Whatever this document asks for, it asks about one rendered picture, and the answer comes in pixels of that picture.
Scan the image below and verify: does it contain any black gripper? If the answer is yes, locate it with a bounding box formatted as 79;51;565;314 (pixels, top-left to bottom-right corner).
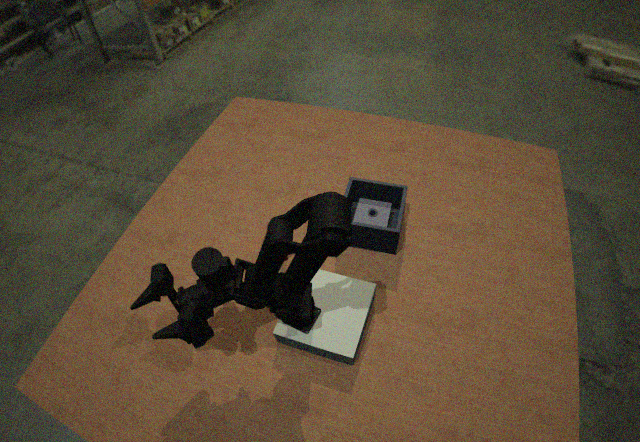
130;263;217;349

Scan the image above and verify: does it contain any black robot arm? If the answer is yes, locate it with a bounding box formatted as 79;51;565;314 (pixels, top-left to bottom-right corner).
178;191;352;342

